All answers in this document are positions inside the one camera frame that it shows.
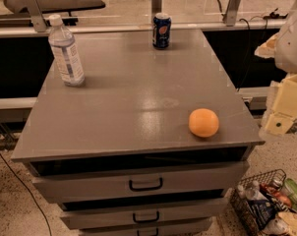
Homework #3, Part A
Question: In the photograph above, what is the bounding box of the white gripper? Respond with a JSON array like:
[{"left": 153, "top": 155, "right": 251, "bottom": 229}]
[{"left": 264, "top": 74, "right": 297, "bottom": 136}]

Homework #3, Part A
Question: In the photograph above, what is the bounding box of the blue pepsi can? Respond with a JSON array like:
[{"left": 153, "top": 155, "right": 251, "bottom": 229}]
[{"left": 152, "top": 13, "right": 171, "bottom": 49}]

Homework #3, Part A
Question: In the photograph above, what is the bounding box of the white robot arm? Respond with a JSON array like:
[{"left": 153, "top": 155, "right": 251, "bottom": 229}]
[{"left": 263, "top": 10, "right": 297, "bottom": 136}]

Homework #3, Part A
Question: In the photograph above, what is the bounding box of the orange fruit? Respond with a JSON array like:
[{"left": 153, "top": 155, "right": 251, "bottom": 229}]
[{"left": 189, "top": 108, "right": 219, "bottom": 138}]

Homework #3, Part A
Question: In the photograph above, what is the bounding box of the green bottle in basket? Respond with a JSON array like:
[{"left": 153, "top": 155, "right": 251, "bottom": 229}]
[{"left": 282, "top": 178, "right": 297, "bottom": 210}]

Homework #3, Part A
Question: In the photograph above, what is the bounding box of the small clear bottle in basket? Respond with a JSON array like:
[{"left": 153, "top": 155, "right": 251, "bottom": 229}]
[{"left": 236, "top": 180, "right": 266, "bottom": 201}]

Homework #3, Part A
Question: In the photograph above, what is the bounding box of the blue snack bag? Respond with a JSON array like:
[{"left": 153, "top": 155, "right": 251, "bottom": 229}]
[{"left": 248, "top": 200, "right": 276, "bottom": 230}]

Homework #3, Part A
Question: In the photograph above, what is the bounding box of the top grey drawer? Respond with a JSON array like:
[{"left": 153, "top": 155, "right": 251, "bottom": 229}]
[{"left": 33, "top": 161, "right": 249, "bottom": 203}]

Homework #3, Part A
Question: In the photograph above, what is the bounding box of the grey drawer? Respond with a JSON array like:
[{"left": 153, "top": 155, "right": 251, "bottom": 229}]
[
  {"left": 61, "top": 198, "right": 228, "bottom": 231},
  {"left": 33, "top": 161, "right": 249, "bottom": 203},
  {"left": 79, "top": 217, "right": 211, "bottom": 236}
]

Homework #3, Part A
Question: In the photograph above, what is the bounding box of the middle grey drawer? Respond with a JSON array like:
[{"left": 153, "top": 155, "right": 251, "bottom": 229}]
[{"left": 61, "top": 198, "right": 228, "bottom": 231}]

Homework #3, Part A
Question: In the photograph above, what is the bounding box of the bottom grey drawer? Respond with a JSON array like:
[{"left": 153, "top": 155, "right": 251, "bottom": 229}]
[{"left": 79, "top": 217, "right": 211, "bottom": 236}]

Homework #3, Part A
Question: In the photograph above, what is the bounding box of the grey drawer cabinet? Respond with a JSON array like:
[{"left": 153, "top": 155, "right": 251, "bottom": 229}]
[{"left": 10, "top": 29, "right": 266, "bottom": 236}]

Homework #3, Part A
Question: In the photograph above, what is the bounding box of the clear plastic water bottle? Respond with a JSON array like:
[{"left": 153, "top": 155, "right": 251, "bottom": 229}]
[{"left": 48, "top": 14, "right": 85, "bottom": 87}]

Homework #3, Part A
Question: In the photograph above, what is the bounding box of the right metal bracket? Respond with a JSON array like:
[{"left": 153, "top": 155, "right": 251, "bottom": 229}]
[{"left": 223, "top": 0, "right": 241, "bottom": 27}]

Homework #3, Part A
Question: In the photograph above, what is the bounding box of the metal bracket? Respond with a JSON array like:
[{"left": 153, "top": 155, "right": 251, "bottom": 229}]
[
  {"left": 223, "top": 0, "right": 241, "bottom": 27},
  {"left": 151, "top": 0, "right": 162, "bottom": 14},
  {"left": 0, "top": 0, "right": 48, "bottom": 33}
]

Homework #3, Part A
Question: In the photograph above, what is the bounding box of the wire basket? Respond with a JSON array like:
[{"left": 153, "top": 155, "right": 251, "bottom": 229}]
[{"left": 230, "top": 169, "right": 297, "bottom": 236}]

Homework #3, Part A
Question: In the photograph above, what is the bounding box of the middle metal bracket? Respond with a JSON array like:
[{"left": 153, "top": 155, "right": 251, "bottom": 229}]
[{"left": 151, "top": 0, "right": 162, "bottom": 14}]

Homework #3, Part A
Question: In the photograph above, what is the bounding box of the left metal bracket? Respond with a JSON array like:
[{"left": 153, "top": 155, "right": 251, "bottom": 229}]
[{"left": 0, "top": 0, "right": 48, "bottom": 33}]

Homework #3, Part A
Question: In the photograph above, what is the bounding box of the black floor cable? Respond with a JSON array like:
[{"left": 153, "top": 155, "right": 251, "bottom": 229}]
[{"left": 0, "top": 135, "right": 54, "bottom": 236}]

